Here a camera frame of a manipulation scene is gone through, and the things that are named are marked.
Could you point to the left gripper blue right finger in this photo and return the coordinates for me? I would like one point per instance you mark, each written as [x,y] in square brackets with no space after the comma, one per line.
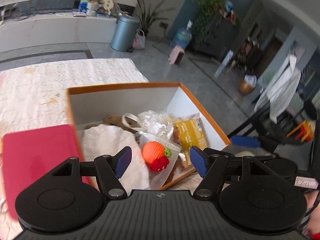
[211,169]

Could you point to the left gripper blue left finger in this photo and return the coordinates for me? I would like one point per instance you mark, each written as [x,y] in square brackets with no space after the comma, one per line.
[109,170]

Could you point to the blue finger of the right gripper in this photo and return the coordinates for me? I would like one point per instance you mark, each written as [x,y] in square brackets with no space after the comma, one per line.
[245,141]

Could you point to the yellow snack packet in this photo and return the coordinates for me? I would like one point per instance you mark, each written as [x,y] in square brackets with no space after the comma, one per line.
[188,132]

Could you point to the orange red crochet fruit bag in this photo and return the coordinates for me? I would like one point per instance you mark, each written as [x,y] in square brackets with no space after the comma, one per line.
[156,156]

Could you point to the pink white crochet item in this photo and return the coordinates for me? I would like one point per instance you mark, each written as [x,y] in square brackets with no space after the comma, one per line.
[132,122]

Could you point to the person right hand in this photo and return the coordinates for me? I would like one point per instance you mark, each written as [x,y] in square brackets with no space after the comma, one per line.
[313,225]

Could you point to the gold round pot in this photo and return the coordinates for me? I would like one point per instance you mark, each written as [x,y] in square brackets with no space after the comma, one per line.
[245,88]

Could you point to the orange cardboard box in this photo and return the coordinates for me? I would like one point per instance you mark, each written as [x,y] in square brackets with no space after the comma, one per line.
[89,106]

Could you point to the white garment on chair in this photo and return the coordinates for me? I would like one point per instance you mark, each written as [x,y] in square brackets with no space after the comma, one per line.
[281,88]

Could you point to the lace table cloth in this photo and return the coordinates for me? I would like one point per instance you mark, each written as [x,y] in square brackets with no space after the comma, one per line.
[34,96]

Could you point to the pink small heater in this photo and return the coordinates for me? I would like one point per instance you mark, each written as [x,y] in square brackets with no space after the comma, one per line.
[176,55]

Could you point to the dark cabinet with plants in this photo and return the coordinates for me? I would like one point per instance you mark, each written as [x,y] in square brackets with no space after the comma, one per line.
[216,26]

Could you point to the water jug with pump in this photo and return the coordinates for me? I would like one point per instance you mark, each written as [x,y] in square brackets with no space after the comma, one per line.
[182,37]

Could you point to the woven small basket bag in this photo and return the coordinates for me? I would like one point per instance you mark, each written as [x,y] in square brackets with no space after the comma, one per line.
[139,40]

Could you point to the grey metal trash bin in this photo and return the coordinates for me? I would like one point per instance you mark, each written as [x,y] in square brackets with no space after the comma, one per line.
[125,33]

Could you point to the green potted plant by bin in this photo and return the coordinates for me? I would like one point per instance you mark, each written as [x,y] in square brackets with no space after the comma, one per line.
[149,16]

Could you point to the white marble tv console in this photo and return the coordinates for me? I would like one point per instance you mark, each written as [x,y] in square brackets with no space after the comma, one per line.
[40,30]

